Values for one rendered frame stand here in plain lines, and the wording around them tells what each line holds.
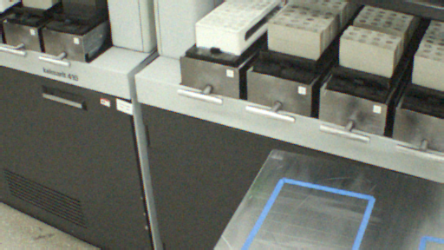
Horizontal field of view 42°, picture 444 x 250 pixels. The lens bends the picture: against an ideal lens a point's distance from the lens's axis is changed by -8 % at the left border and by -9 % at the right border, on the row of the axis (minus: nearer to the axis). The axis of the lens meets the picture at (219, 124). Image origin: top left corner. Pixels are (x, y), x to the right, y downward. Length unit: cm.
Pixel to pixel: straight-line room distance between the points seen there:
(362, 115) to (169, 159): 51
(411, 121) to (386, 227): 33
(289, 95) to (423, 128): 28
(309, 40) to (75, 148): 74
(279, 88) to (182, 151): 32
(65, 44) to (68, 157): 37
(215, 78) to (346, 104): 28
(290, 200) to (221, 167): 52
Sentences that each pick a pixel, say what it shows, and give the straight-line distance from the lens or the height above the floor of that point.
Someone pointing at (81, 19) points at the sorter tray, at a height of 83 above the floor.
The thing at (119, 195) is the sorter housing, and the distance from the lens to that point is 166.
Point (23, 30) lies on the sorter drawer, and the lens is 158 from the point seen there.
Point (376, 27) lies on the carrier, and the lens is 126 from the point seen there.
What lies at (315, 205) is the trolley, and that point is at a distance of 88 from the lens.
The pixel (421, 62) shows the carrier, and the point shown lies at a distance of 116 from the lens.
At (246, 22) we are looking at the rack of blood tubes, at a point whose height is 86.
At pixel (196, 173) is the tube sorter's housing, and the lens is 144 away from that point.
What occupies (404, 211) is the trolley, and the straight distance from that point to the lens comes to 89.
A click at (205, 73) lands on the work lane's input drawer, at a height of 78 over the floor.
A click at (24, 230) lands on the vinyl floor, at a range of 216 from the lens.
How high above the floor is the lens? 140
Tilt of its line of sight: 34 degrees down
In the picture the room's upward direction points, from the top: 3 degrees counter-clockwise
